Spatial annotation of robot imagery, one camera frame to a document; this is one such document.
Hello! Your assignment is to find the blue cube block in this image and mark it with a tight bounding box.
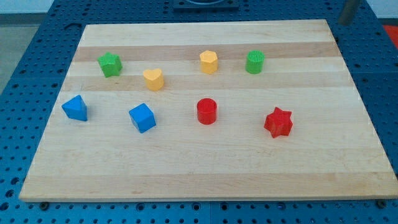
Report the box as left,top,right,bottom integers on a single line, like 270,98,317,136
128,103,156,133

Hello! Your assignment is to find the red star block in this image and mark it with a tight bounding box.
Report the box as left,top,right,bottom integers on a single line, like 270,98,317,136
264,107,293,138

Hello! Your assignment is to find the green star block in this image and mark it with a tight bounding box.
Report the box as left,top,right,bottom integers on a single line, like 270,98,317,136
97,52,123,78

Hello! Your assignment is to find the wooden board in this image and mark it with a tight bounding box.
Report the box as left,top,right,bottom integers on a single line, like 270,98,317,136
19,19,397,202

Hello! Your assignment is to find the green cylinder block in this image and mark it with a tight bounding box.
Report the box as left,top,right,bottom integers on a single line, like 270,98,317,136
245,50,265,74

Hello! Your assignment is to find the blue triangle block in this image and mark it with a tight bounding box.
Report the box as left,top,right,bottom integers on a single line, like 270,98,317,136
62,95,88,121

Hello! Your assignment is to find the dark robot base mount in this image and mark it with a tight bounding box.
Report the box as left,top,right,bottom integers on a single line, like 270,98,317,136
172,0,239,11

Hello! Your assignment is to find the yellow hexagon block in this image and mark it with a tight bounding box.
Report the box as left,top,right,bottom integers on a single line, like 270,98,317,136
200,50,218,74

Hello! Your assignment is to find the red cylinder block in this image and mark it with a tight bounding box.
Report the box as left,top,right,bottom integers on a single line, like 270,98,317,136
197,98,217,125

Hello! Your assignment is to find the yellow heart block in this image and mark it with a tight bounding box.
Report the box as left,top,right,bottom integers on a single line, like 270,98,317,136
143,68,164,91

